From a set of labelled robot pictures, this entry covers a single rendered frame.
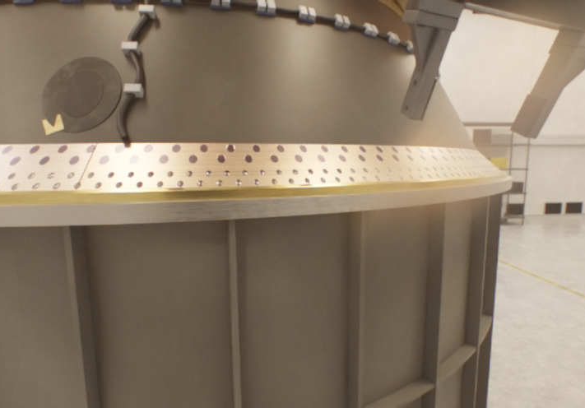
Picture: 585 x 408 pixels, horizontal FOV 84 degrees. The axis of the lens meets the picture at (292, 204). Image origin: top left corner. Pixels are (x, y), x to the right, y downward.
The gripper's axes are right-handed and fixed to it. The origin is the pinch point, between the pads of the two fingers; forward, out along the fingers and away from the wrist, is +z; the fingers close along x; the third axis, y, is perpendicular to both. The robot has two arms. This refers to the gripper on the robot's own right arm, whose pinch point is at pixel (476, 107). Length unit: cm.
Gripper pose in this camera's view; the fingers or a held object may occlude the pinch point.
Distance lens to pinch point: 39.9
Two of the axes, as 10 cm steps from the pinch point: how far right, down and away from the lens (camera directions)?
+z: -1.7, 8.6, 4.9
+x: 9.8, 1.0, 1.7
